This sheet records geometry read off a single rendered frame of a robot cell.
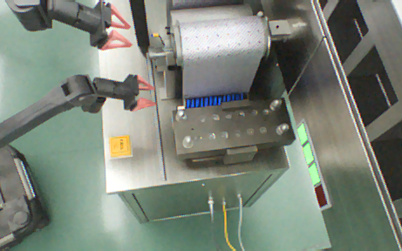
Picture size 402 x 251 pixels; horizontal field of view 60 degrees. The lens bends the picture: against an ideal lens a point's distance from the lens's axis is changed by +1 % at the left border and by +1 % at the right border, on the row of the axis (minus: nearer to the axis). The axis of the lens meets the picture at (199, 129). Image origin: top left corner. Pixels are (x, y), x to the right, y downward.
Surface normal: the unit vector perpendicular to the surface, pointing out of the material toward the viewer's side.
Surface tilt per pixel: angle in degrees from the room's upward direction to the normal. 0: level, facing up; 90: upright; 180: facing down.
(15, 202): 0
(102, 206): 0
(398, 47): 90
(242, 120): 0
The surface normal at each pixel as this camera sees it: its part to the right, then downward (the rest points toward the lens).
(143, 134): 0.05, -0.39
